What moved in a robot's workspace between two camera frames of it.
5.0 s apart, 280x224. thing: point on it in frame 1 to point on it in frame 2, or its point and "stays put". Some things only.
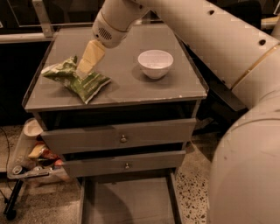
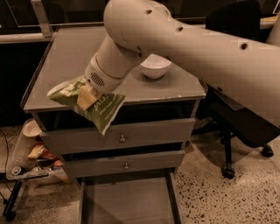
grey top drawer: (110, 136) stays put
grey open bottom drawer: (138, 199) stays put
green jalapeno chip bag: (67, 73) to (103, 110)
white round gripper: (108, 32) to (101, 78)
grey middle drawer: (122, 164) stays put
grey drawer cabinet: (128, 140) stays put
